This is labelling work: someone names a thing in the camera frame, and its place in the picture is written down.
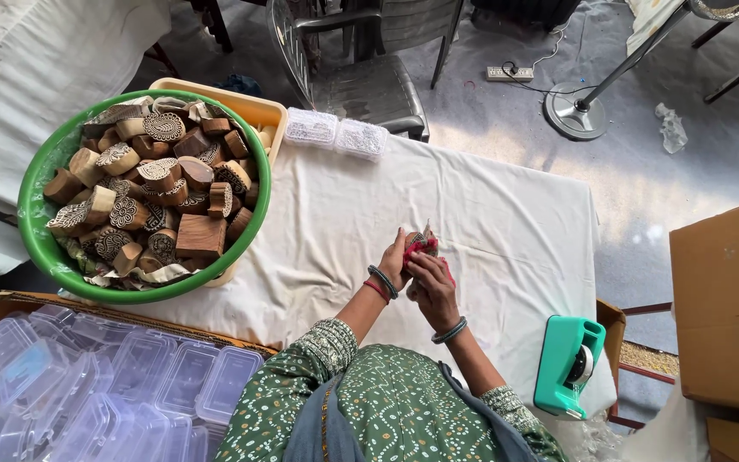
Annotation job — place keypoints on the white power strip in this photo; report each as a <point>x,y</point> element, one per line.
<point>509,74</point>

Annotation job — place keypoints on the person's right fingers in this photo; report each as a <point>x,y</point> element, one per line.
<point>421,264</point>

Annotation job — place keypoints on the blue cloth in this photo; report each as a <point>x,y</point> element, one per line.
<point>238,83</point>

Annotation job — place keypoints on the brown wooden stool frame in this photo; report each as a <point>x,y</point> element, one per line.
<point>639,372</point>

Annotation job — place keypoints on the white tablecloth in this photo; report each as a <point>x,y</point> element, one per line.
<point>504,224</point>

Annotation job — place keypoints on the green patterned dress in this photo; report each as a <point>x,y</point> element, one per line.
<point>401,404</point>

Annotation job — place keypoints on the small carved wooden stamp block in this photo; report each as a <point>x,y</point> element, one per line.
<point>415,238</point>

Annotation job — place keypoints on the teal tape dispenser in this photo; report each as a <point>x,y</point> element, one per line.
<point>559,366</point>

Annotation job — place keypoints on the cream plastic tray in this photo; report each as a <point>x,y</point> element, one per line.
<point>247,106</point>

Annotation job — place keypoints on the person's left hand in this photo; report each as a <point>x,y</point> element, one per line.
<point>395,260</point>

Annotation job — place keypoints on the grey scarf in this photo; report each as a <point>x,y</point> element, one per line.
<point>308,427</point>

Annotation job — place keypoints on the person's left fingers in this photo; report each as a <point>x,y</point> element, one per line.
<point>401,240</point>

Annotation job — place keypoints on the grey pedestal fan stand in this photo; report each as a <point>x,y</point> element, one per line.
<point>578,109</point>

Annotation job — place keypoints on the grey plastic chair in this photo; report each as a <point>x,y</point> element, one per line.
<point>369,83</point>

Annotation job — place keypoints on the green plastic basin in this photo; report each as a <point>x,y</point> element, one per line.
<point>42,244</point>

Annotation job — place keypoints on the flat cardboard box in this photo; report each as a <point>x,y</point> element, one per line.
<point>4,303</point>

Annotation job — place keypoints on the white cloth covered table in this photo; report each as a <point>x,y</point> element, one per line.
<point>23,83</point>

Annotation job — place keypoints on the person's right hand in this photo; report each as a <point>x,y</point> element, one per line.
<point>437,295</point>

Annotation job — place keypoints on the grey bangle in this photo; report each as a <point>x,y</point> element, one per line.
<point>383,281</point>
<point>450,332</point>

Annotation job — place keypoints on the large open cardboard carton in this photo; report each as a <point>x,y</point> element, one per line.
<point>722,308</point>

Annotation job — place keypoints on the crumpled clear plastic wrap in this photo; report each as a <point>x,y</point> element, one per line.
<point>672,128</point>

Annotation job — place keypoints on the clear packet of white pieces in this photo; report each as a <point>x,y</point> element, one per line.
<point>361,138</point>
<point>310,127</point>

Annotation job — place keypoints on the pile of carved wooden blocks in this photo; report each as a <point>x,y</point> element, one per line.
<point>151,186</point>

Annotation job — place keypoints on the pile of clear plastic containers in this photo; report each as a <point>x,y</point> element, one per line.
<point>87,391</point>

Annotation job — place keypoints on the clear plastic bag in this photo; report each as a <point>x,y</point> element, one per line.
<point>591,439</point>

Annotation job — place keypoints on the red bangle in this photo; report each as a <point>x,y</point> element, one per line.
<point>376,290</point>

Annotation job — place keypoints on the clear tape roll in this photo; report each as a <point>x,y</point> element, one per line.
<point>581,366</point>

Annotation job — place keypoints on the red cloth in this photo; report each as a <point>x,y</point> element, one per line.
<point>448,268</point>

